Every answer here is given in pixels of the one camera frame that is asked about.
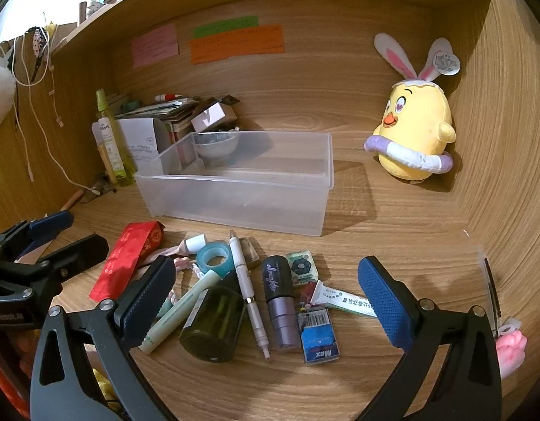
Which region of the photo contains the black thin stick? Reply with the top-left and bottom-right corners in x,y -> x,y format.
483,256 -> 503,329

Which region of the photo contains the light green tube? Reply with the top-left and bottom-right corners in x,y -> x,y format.
138,269 -> 222,355

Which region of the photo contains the wooden handled tool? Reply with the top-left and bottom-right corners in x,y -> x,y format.
59,175 -> 117,211

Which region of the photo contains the green square flower case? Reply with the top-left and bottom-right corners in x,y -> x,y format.
285,250 -> 319,286

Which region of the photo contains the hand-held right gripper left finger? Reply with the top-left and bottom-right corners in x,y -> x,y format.
29,255 -> 178,421

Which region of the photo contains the pink white braided cord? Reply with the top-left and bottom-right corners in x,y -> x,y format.
165,254 -> 205,308

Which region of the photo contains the white paper box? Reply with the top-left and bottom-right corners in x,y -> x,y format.
116,118 -> 170,172

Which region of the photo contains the clear plastic storage bin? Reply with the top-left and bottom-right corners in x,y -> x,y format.
134,131 -> 334,238

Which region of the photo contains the white pen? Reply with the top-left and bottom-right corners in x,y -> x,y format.
228,229 -> 271,362

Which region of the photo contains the dark green glass jar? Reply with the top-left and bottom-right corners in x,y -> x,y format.
179,269 -> 246,362

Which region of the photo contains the green spray bottle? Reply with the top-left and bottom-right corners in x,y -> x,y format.
94,89 -> 137,187

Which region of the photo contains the yellow soft item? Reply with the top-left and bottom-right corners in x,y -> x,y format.
92,368 -> 117,404

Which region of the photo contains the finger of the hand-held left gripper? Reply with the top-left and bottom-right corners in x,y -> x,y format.
0,210 -> 74,265
13,234 -> 110,291

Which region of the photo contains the white cable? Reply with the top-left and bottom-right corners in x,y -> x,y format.
11,26 -> 99,196

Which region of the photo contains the small white bottle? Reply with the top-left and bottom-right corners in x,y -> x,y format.
184,234 -> 209,255

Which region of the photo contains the yellow chick plush toy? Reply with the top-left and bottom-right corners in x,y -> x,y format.
364,33 -> 461,185

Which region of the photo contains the clear rectangular block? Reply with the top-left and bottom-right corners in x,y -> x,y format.
239,237 -> 259,270

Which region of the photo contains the stack of books and papers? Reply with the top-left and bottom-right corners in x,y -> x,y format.
114,94 -> 200,132

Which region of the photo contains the red orange curved object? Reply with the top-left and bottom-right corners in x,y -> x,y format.
0,351 -> 30,418

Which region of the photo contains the white ointment tube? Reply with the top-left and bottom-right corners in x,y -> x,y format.
309,281 -> 378,319

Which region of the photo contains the pink sticky note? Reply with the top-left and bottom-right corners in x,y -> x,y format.
131,24 -> 179,69

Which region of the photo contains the glass bowl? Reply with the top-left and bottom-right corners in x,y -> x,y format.
195,131 -> 240,163

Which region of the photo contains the small white cardboard box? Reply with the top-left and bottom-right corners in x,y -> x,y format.
191,101 -> 238,132

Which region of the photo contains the green sticky note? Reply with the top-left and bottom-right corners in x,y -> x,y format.
192,15 -> 259,39

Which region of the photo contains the purple lipstick tube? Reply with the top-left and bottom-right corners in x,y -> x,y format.
261,254 -> 301,352

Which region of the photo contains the teal tape roll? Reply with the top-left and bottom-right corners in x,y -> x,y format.
195,241 -> 232,279

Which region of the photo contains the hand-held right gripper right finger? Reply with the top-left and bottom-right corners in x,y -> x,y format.
355,255 -> 503,421

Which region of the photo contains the pink paw toy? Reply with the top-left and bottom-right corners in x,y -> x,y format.
494,318 -> 527,380

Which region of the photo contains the blue staples box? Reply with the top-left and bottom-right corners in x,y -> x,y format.
298,309 -> 341,364

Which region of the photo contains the red foil packet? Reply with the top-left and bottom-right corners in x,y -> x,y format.
89,221 -> 165,302

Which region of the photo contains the orange sticky note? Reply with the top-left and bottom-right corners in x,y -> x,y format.
189,24 -> 285,66

